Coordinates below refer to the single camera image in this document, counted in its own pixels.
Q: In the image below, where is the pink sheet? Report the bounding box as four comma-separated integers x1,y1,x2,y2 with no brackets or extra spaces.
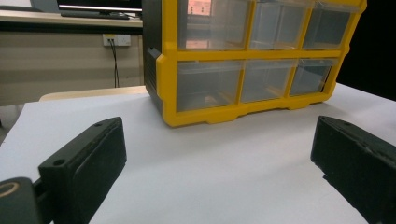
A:
186,0,213,49

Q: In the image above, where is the black monitor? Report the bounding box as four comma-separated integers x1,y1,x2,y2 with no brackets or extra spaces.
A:
56,0,144,14

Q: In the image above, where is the black keyboard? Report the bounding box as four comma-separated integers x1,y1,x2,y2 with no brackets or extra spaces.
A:
60,10,131,21

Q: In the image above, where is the black cable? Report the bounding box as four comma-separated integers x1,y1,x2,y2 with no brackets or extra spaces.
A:
107,38,120,89

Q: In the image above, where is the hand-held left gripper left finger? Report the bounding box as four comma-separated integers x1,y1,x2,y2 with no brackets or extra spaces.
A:
37,117,128,224

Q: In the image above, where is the beige board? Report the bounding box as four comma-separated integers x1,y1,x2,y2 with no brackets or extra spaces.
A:
38,85,149,103

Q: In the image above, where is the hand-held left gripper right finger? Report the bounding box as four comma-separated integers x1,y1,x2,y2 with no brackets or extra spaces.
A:
310,115,396,224

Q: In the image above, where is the white wall socket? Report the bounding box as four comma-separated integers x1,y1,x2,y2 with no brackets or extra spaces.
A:
102,34,132,48

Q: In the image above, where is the yellow black drawer cabinet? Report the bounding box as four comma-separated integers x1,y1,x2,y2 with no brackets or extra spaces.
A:
142,0,368,128

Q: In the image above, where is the group of clear plastic drawers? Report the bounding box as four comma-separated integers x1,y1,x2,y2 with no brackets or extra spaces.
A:
176,0,360,113

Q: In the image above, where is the beige wooden desk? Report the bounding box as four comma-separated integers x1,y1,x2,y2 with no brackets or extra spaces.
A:
0,8,145,107

